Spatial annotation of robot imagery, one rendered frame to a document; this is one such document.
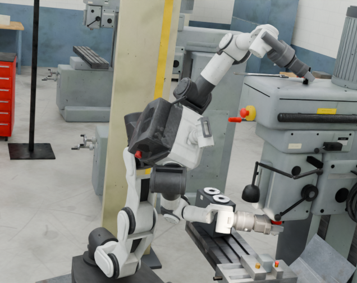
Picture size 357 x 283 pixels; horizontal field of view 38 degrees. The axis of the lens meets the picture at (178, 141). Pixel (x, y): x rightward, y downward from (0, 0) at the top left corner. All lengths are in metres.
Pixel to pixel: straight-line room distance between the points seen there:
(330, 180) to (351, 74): 0.44
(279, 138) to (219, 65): 0.45
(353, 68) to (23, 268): 2.87
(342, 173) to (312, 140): 0.24
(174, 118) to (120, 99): 1.51
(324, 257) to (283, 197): 0.58
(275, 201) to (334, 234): 0.54
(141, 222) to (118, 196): 1.35
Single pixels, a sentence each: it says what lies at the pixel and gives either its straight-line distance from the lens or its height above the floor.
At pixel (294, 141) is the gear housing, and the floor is 1.68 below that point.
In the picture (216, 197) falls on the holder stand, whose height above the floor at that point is 1.13.
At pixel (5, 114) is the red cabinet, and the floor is 0.36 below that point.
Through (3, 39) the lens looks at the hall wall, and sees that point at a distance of 10.87.
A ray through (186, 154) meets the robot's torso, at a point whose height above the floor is 1.52.
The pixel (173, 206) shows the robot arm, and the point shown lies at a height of 1.25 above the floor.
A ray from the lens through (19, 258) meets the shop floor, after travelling 4.26.
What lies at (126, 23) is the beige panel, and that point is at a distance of 3.60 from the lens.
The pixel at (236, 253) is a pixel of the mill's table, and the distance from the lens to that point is 2.73.
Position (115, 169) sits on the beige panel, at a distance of 3.87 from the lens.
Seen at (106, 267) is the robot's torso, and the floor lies 0.68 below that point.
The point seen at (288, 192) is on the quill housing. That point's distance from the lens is 2.18.
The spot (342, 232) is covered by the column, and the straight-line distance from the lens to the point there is 2.59.
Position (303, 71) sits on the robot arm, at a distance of 2.08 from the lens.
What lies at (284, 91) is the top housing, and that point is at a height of 1.88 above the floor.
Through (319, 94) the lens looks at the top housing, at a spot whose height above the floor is 1.88.
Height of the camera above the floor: 2.27
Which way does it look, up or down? 19 degrees down
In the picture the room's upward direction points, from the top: 8 degrees clockwise
